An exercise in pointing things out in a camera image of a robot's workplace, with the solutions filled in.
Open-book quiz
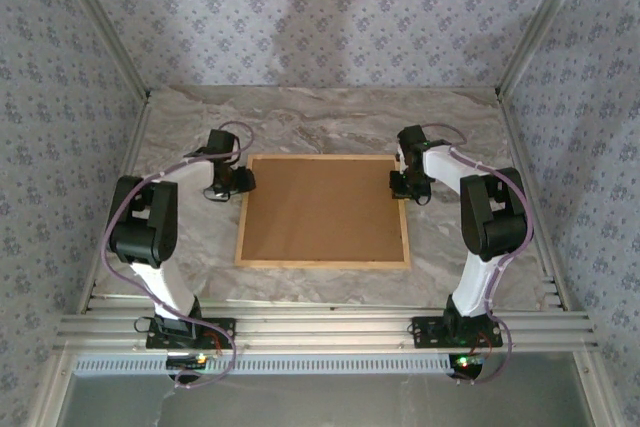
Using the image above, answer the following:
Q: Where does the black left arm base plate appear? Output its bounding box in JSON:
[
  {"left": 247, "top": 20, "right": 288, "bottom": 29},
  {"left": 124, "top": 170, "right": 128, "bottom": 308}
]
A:
[{"left": 145, "top": 315, "right": 237, "bottom": 351}]

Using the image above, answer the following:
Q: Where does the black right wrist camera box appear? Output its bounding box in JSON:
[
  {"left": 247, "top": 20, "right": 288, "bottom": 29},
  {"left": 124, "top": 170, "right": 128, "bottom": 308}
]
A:
[{"left": 389, "top": 170, "right": 410, "bottom": 201}]

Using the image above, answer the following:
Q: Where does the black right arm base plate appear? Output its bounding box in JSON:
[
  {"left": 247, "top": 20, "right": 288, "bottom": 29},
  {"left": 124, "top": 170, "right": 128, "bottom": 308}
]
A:
[{"left": 410, "top": 315, "right": 504, "bottom": 349}]

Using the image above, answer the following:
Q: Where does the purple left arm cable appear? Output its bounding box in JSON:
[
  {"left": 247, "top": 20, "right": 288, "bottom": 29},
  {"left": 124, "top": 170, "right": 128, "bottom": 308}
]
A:
[{"left": 101, "top": 120, "right": 255, "bottom": 391}]

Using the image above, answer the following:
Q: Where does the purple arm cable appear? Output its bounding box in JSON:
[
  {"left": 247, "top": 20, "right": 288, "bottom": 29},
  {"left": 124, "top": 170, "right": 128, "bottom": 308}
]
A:
[
  {"left": 422, "top": 121, "right": 535, "bottom": 387},
  {"left": 101, "top": 120, "right": 255, "bottom": 391}
]

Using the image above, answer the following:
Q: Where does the control board with LED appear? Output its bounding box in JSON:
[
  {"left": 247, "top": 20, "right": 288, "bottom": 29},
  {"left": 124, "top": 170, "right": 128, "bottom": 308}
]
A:
[
  {"left": 448, "top": 352, "right": 487, "bottom": 380},
  {"left": 167, "top": 352, "right": 209, "bottom": 369}
]

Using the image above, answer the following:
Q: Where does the aluminium mounting beam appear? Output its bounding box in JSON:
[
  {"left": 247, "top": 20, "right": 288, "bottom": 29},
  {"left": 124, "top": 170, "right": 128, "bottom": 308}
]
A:
[{"left": 53, "top": 296, "right": 599, "bottom": 354}]

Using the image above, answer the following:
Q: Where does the grey slotted cable duct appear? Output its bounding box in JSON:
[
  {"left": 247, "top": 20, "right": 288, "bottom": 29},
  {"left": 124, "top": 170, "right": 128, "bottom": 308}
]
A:
[{"left": 74, "top": 352, "right": 456, "bottom": 376}]

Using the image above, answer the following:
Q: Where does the aluminium corner post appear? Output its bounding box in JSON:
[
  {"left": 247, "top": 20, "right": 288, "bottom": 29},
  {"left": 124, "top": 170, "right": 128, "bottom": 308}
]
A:
[
  {"left": 49, "top": 0, "right": 154, "bottom": 103},
  {"left": 493, "top": 0, "right": 599, "bottom": 101}
]

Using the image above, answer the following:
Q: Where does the brown backing board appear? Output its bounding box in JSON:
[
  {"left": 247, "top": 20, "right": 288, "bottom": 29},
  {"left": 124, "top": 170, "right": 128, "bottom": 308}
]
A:
[{"left": 239, "top": 157, "right": 406, "bottom": 264}]

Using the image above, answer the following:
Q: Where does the light wooden picture frame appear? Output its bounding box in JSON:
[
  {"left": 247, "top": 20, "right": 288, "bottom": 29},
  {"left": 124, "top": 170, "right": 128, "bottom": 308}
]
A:
[{"left": 232, "top": 153, "right": 413, "bottom": 271}]

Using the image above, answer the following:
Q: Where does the aluminium side rail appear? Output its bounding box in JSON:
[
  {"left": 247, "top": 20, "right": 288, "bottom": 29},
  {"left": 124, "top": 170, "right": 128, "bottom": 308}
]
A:
[
  {"left": 499, "top": 96, "right": 575, "bottom": 312},
  {"left": 77, "top": 96, "right": 154, "bottom": 316}
]

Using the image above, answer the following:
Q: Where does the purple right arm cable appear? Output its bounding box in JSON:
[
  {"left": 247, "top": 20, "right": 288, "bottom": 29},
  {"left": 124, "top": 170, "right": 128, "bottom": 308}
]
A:
[{"left": 422, "top": 121, "right": 535, "bottom": 387}]

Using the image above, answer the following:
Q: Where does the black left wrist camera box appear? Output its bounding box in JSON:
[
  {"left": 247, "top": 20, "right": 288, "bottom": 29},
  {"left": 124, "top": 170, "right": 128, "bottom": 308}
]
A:
[{"left": 233, "top": 166, "right": 258, "bottom": 195}]

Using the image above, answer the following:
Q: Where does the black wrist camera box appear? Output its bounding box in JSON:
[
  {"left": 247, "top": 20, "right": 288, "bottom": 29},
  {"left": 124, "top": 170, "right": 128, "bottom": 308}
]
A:
[
  {"left": 233, "top": 166, "right": 258, "bottom": 195},
  {"left": 389, "top": 170, "right": 410, "bottom": 201}
]

